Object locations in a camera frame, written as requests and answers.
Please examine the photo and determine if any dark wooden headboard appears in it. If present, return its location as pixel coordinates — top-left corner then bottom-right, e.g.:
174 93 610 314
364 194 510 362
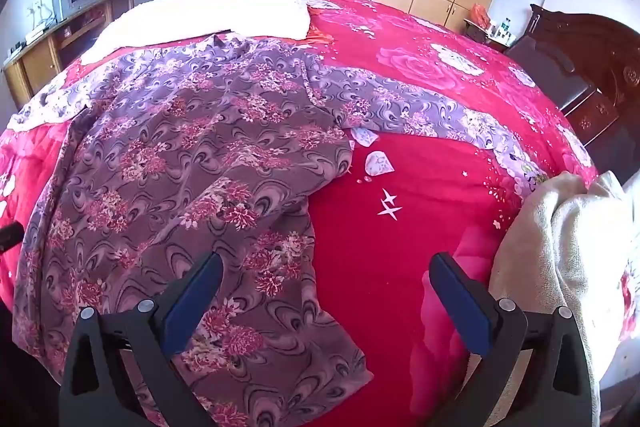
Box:
505 4 640 148

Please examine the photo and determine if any wooden nightstand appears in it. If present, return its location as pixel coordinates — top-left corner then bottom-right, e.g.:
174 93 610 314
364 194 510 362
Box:
462 18 521 52

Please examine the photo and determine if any red floral blanket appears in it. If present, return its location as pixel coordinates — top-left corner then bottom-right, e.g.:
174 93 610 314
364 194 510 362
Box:
0 0 640 427

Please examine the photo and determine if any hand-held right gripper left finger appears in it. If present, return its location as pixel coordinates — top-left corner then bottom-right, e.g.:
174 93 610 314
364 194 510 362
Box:
59 251 224 427

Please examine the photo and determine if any wooden television cabinet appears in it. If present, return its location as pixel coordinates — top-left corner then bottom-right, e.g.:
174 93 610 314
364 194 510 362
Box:
2 0 140 110

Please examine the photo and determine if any white fluffy blanket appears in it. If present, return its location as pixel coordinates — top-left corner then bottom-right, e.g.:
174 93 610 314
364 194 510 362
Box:
80 0 313 65

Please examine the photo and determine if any orange cloth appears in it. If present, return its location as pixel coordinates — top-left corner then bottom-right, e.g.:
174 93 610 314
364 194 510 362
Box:
306 6 335 44

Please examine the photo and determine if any group of small bottles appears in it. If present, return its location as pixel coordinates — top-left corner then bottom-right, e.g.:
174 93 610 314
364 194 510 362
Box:
492 18 517 40

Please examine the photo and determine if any purple floral blouse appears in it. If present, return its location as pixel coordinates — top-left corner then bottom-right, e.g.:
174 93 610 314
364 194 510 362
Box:
11 32 551 427

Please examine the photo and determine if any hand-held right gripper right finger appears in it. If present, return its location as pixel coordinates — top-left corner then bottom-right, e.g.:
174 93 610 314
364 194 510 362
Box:
429 252 593 427

